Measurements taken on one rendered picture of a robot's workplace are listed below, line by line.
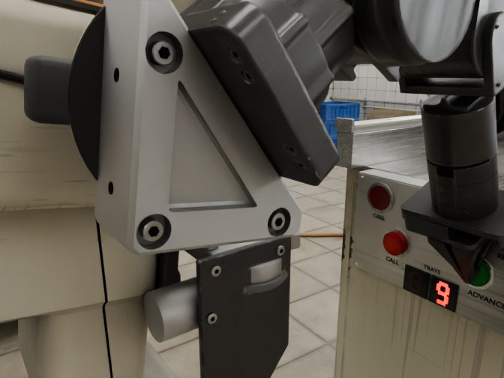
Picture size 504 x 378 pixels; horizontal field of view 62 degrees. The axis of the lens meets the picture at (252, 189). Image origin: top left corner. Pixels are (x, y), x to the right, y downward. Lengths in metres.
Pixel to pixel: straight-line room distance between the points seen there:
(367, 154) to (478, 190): 0.23
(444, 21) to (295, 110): 0.13
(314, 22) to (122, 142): 0.11
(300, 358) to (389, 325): 0.96
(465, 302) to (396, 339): 0.16
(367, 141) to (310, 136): 0.42
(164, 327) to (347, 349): 0.43
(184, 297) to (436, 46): 0.27
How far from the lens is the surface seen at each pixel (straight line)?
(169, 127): 0.18
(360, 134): 0.59
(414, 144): 0.70
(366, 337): 0.70
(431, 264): 0.54
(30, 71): 0.21
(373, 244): 0.59
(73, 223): 0.35
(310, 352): 1.62
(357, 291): 0.68
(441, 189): 0.41
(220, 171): 0.20
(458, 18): 0.29
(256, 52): 0.16
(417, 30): 0.25
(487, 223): 0.42
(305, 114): 0.18
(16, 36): 0.27
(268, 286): 0.39
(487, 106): 0.38
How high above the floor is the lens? 0.97
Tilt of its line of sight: 16 degrees down
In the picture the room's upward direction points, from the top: straight up
